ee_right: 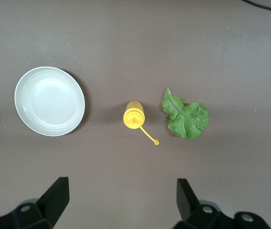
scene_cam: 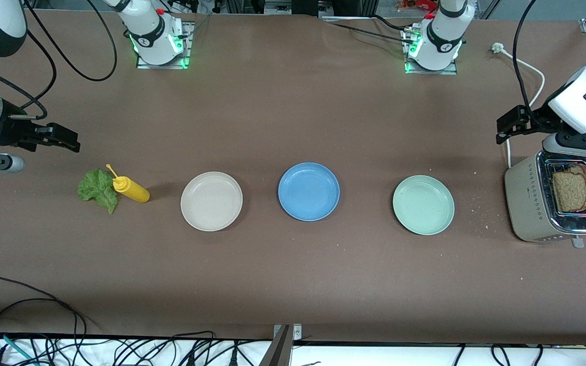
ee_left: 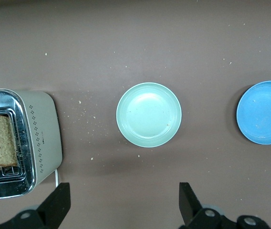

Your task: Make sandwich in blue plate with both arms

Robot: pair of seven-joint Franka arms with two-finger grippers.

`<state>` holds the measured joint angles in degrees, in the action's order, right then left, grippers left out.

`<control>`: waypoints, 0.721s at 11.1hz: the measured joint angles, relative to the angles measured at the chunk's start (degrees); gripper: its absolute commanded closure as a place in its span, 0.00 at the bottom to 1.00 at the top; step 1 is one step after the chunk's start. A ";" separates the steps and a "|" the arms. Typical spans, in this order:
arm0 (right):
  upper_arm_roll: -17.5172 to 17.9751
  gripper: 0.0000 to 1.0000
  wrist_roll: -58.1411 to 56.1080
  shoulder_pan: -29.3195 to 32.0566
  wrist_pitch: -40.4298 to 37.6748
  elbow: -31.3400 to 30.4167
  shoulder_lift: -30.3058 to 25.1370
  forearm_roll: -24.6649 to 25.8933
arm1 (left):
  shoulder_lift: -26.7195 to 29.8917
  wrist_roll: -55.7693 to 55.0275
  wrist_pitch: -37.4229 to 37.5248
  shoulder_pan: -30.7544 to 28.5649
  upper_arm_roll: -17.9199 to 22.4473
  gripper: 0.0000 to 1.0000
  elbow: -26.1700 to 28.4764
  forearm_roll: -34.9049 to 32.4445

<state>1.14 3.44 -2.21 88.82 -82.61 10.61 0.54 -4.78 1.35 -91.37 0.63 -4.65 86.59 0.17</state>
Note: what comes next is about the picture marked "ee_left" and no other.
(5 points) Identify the white toaster power cable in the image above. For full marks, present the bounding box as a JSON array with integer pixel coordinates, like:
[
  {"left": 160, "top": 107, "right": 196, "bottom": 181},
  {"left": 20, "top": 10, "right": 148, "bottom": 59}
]
[{"left": 53, "top": 168, "right": 60, "bottom": 189}]

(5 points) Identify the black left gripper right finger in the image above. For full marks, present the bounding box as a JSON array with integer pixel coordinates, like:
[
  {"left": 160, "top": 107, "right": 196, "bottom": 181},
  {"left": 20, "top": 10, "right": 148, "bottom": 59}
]
[{"left": 178, "top": 182, "right": 271, "bottom": 229}]

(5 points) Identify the blue plate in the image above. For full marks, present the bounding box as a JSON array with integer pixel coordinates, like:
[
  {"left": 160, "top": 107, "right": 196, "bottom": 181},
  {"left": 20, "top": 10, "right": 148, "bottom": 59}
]
[{"left": 236, "top": 80, "right": 271, "bottom": 146}]

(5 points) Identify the beige chrome toaster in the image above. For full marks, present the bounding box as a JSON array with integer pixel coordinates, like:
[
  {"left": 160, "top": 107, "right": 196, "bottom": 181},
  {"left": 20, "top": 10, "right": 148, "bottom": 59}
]
[{"left": 0, "top": 78, "right": 63, "bottom": 200}]

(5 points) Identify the pale green plate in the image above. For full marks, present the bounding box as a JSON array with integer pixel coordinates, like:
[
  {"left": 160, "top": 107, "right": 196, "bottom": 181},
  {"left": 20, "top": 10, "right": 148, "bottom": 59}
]
[{"left": 115, "top": 82, "right": 182, "bottom": 148}]

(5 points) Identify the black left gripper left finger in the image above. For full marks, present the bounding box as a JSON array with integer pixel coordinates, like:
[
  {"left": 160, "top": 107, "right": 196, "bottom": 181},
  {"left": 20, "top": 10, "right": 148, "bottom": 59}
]
[{"left": 0, "top": 182, "right": 71, "bottom": 229}]

